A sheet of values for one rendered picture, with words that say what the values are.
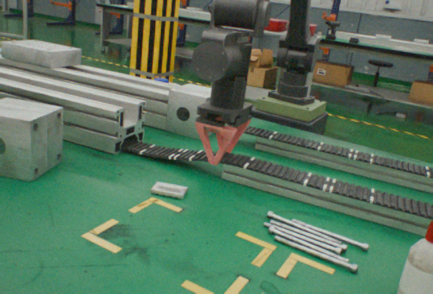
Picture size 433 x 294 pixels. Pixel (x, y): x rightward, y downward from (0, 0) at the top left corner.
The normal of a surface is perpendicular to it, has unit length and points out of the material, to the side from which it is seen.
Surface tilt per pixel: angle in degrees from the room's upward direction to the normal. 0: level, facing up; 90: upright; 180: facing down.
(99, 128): 90
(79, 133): 90
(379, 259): 0
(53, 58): 90
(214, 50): 90
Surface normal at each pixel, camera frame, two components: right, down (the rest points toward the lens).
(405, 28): -0.49, 0.22
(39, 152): 0.98, 0.17
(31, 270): 0.12, -0.94
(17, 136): -0.18, 0.29
